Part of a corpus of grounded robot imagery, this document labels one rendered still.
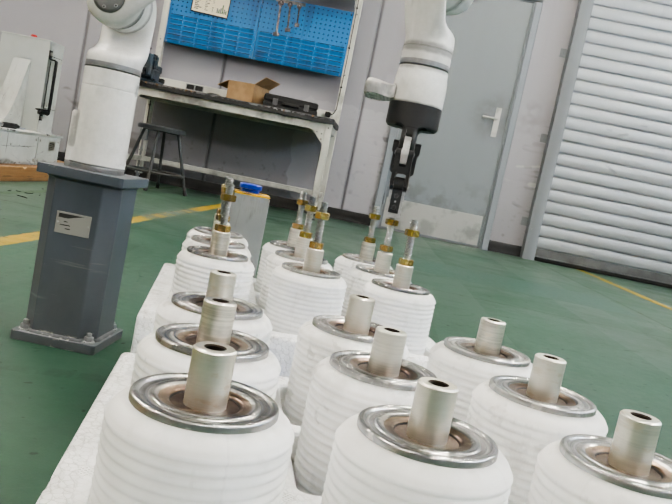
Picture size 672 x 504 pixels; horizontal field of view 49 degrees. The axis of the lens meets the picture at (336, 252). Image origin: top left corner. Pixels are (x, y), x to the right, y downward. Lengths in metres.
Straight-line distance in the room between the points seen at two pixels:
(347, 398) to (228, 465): 0.15
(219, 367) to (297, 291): 0.52
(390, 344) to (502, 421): 0.09
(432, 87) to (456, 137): 5.19
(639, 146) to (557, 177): 0.69
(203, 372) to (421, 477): 0.12
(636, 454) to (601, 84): 6.05
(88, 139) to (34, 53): 3.44
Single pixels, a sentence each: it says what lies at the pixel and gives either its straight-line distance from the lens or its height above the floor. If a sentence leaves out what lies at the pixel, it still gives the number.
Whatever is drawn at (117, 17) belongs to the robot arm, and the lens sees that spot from 1.29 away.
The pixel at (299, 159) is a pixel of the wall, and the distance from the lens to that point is 6.21.
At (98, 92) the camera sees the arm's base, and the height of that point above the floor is 0.43.
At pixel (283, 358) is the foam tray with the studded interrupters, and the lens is 0.86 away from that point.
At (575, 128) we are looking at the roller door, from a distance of 6.34.
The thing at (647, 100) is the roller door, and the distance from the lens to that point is 6.52.
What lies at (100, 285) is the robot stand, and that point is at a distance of 1.30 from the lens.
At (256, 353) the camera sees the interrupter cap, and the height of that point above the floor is 0.25.
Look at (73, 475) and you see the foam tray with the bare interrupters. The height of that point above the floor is 0.18.
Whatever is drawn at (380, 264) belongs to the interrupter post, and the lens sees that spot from 1.05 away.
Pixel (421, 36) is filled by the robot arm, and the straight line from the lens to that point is 1.04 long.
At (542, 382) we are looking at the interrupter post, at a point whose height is 0.26.
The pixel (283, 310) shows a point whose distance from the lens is 0.89.
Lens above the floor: 0.38
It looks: 6 degrees down
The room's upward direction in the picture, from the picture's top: 12 degrees clockwise
